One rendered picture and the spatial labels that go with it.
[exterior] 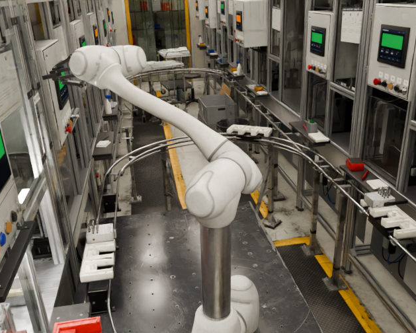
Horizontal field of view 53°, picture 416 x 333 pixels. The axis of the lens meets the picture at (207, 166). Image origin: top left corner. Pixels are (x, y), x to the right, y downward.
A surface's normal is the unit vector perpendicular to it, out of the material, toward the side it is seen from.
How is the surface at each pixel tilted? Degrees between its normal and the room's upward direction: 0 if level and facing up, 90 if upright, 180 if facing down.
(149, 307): 0
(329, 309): 0
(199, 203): 84
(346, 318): 0
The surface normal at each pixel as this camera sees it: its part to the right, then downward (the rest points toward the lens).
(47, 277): -0.04, -0.92
